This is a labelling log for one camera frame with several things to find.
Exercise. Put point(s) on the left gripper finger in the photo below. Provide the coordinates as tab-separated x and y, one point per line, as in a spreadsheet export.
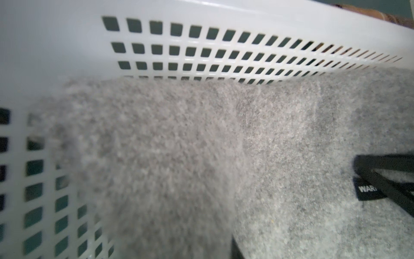
235	251

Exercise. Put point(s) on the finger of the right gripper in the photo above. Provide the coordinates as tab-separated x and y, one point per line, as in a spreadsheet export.
370	185

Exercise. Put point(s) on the grey scarf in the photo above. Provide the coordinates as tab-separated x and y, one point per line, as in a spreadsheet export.
179	169

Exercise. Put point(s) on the brown plaid fringed scarf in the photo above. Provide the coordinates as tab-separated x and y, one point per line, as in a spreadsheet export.
402	21

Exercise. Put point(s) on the white plastic basket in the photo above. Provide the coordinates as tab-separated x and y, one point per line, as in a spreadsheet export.
46	43

